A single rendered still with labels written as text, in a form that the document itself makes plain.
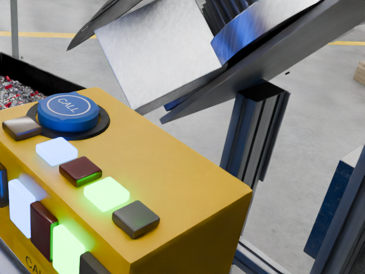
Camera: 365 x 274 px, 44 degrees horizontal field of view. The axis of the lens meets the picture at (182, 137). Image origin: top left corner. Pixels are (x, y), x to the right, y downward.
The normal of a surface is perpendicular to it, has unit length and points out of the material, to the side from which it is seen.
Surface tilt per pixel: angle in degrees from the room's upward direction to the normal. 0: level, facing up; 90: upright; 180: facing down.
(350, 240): 90
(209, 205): 0
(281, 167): 0
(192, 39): 55
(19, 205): 90
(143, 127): 0
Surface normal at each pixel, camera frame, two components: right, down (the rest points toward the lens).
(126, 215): 0.15, -0.84
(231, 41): -0.76, 0.32
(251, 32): -0.61, 0.23
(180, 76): -0.04, -0.07
